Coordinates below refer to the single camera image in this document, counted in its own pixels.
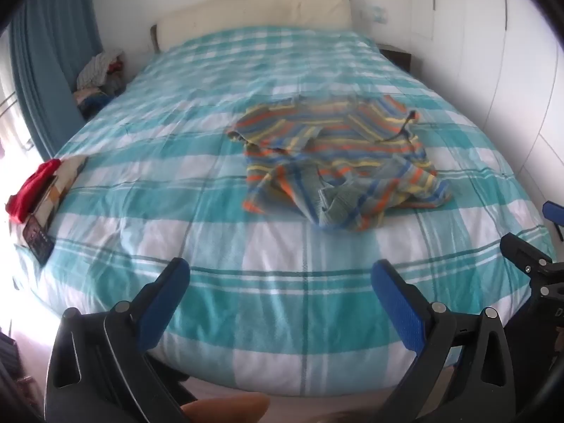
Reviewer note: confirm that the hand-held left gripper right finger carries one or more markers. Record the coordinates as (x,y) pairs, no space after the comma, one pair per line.
(398,304)

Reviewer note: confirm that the red cloth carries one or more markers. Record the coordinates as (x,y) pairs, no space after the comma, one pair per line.
(33,189)

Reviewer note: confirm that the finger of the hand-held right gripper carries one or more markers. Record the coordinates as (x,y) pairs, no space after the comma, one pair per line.
(524,253)
(554,213)

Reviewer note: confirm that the dark flat package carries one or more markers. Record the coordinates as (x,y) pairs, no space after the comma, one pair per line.
(37,240)

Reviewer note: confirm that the cream padded headboard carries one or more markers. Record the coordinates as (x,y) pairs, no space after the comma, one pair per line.
(246,13)

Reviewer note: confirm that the wall socket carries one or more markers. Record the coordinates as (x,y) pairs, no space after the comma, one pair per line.
(374,13)

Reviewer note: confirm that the blue curtain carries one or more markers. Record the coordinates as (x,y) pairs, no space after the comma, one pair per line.
(48,53)

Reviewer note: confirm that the dark nightstand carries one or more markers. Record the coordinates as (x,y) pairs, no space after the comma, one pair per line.
(396,55)

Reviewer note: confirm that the checkered patchwork cushion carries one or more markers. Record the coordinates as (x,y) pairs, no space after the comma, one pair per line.
(66,176)

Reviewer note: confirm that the white wardrobe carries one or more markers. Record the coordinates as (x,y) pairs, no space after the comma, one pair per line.
(484,53)

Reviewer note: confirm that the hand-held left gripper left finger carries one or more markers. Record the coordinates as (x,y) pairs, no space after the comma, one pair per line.
(164,299)

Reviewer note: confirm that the striped knitted sweater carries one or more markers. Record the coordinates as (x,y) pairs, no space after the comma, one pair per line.
(343,141)

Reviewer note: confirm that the pile of clothes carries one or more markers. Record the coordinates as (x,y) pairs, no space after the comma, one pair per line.
(94,70)

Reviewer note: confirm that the teal plaid bed cover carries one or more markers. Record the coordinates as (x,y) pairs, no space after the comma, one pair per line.
(176,185)

